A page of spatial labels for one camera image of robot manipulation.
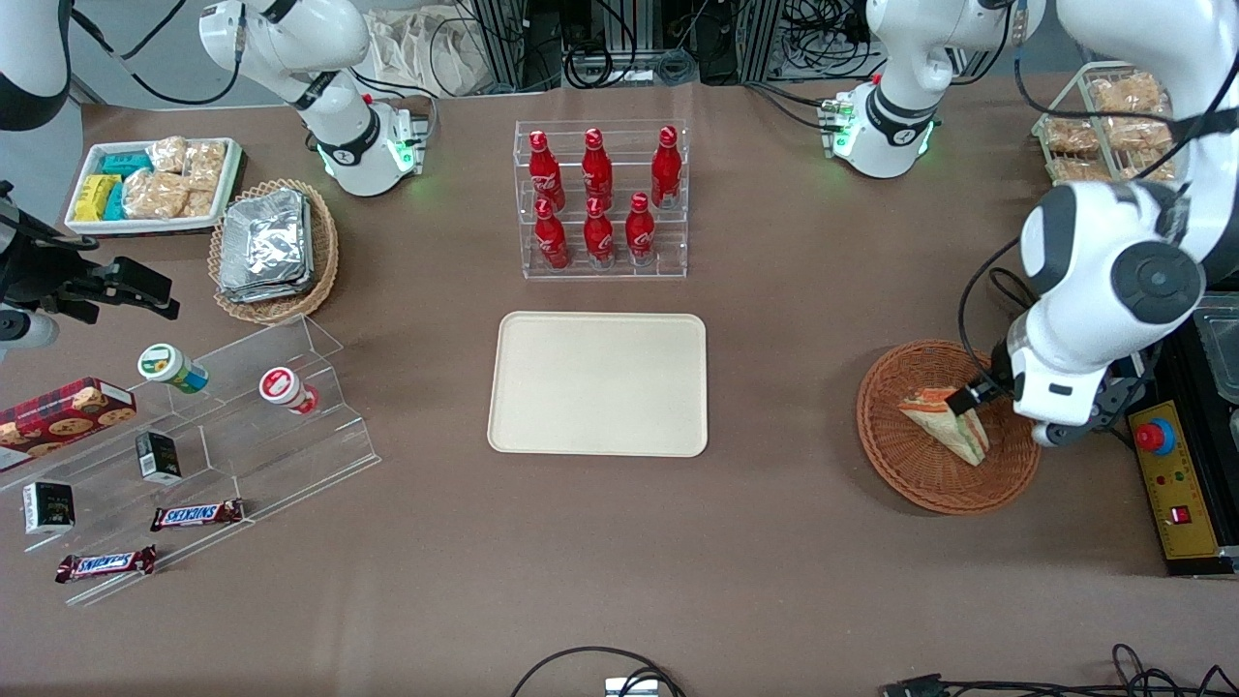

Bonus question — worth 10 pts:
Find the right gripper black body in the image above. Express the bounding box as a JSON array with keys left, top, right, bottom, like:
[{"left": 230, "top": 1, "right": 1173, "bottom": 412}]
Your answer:
[{"left": 0, "top": 182, "right": 101, "bottom": 313}]

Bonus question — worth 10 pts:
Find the triangle sandwich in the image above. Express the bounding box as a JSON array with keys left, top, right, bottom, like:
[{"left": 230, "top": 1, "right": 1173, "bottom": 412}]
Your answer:
[{"left": 898, "top": 387, "right": 990, "bottom": 468}]

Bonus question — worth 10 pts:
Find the white rectangular snack tray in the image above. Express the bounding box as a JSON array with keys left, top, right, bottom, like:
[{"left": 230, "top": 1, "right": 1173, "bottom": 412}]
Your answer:
[{"left": 64, "top": 137, "right": 243, "bottom": 236}]

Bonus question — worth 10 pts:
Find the round brown wicker basket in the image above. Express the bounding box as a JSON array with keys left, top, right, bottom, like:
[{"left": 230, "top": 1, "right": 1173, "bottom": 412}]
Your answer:
[{"left": 857, "top": 339, "right": 1043, "bottom": 516}]

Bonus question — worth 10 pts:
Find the oval light wicker basket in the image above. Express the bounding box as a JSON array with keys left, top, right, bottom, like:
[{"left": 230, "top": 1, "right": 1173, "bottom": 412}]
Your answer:
[{"left": 208, "top": 178, "right": 340, "bottom": 325}]

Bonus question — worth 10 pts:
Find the beige plastic tray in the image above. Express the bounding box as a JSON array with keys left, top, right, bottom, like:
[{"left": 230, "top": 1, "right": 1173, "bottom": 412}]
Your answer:
[{"left": 487, "top": 311, "right": 710, "bottom": 458}]

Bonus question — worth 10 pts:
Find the yellow snack packet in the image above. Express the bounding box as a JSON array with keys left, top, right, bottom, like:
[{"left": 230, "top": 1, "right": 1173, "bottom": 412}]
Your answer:
[{"left": 75, "top": 174, "right": 122, "bottom": 222}]

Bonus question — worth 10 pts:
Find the green lid white cup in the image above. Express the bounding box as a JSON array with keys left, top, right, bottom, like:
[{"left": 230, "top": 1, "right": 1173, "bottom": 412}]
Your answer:
[{"left": 136, "top": 343, "right": 209, "bottom": 394}]

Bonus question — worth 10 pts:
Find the red plaid cookie box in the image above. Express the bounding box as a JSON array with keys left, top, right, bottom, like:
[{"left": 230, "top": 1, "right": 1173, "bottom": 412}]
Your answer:
[{"left": 0, "top": 377, "right": 137, "bottom": 473}]

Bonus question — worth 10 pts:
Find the silver foil packet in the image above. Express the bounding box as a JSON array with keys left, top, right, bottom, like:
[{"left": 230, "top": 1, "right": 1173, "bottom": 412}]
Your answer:
[
  {"left": 218, "top": 198, "right": 317, "bottom": 304},
  {"left": 221, "top": 189, "right": 309, "bottom": 291}
]

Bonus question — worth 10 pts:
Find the yellow emergency stop control box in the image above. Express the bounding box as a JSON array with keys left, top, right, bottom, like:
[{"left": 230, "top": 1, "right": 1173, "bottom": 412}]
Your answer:
[{"left": 1126, "top": 397, "right": 1225, "bottom": 564}]

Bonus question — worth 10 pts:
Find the small black carton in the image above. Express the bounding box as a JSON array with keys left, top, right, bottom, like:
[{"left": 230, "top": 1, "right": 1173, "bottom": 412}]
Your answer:
[
  {"left": 135, "top": 431, "right": 183, "bottom": 485},
  {"left": 22, "top": 481, "right": 76, "bottom": 536}
]

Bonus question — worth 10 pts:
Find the clear plastic container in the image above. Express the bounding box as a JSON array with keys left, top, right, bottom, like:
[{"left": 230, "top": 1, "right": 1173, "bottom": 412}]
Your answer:
[{"left": 1193, "top": 295, "right": 1239, "bottom": 406}]

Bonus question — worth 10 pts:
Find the red lid white cup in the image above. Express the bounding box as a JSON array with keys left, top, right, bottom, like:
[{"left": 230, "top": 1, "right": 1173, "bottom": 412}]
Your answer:
[{"left": 258, "top": 366, "right": 320, "bottom": 416}]

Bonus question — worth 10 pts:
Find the black table appliance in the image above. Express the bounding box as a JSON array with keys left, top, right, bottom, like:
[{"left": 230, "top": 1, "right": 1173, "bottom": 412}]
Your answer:
[{"left": 1152, "top": 290, "right": 1239, "bottom": 579}]

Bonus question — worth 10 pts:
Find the clear bag of fried snacks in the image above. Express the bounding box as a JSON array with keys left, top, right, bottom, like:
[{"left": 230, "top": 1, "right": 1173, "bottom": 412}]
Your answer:
[
  {"left": 1050, "top": 155, "right": 1110, "bottom": 185},
  {"left": 1103, "top": 116, "right": 1174, "bottom": 151},
  {"left": 1089, "top": 73, "right": 1167, "bottom": 114},
  {"left": 1041, "top": 118, "right": 1101, "bottom": 156},
  {"left": 1123, "top": 150, "right": 1184, "bottom": 183}
]

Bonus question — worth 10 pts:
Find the clear acrylic stepped shelf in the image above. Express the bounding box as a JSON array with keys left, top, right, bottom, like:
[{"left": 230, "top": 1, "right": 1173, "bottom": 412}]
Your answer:
[{"left": 0, "top": 313, "right": 381, "bottom": 608}]

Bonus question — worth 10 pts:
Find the brown Snickers bar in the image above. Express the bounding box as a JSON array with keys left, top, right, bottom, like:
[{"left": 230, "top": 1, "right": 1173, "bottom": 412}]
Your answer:
[
  {"left": 55, "top": 545, "right": 158, "bottom": 584},
  {"left": 150, "top": 499, "right": 246, "bottom": 532}
]

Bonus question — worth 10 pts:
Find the beige cloth bag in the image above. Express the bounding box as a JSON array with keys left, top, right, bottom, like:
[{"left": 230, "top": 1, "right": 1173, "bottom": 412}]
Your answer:
[{"left": 363, "top": 8, "right": 485, "bottom": 98}]

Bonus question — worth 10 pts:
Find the clear acrylic bottle rack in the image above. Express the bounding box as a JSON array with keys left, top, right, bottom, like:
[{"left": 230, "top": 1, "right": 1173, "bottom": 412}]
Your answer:
[{"left": 514, "top": 119, "right": 689, "bottom": 282}]

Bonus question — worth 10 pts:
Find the red cola bottle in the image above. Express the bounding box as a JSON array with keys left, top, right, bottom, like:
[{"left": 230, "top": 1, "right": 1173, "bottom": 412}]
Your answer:
[
  {"left": 625, "top": 193, "right": 656, "bottom": 267},
  {"left": 529, "top": 131, "right": 565, "bottom": 209},
  {"left": 584, "top": 197, "right": 616, "bottom": 269},
  {"left": 651, "top": 126, "right": 682, "bottom": 209},
  {"left": 582, "top": 128, "right": 614, "bottom": 207},
  {"left": 534, "top": 198, "right": 570, "bottom": 270}
]

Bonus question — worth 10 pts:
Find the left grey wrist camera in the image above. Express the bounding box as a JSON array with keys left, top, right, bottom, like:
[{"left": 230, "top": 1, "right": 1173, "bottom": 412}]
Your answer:
[{"left": 1031, "top": 373, "right": 1155, "bottom": 448}]

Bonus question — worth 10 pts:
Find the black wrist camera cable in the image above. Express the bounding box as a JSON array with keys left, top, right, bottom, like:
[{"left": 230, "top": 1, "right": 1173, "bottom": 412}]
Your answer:
[{"left": 957, "top": 237, "right": 1029, "bottom": 390}]

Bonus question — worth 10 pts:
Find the black power cable with plug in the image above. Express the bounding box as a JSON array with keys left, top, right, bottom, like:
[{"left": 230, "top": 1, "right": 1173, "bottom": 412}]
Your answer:
[{"left": 987, "top": 268, "right": 1035, "bottom": 316}]

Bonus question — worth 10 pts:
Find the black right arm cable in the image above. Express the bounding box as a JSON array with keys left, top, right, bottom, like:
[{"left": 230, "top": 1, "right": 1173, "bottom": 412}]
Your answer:
[{"left": 70, "top": 0, "right": 245, "bottom": 107}]

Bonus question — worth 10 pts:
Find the white wire rack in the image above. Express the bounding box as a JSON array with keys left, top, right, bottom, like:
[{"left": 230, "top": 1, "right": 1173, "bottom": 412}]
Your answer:
[{"left": 1031, "top": 61, "right": 1221, "bottom": 187}]

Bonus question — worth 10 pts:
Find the black tangled cable with connector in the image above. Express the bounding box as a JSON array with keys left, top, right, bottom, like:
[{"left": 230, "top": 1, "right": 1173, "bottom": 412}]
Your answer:
[{"left": 881, "top": 643, "right": 1239, "bottom": 697}]

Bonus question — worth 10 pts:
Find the aluminium frame post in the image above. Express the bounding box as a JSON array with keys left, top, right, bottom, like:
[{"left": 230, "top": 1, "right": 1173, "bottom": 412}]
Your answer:
[
  {"left": 747, "top": 0, "right": 787, "bottom": 80},
  {"left": 471, "top": 0, "right": 530, "bottom": 91}
]

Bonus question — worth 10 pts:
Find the black looped cable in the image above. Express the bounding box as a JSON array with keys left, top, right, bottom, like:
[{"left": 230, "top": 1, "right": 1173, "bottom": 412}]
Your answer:
[{"left": 510, "top": 646, "right": 688, "bottom": 697}]

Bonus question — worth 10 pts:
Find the black cable bundle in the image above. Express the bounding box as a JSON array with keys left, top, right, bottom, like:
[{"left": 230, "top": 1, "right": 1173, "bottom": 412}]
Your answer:
[{"left": 561, "top": 34, "right": 700, "bottom": 90}]

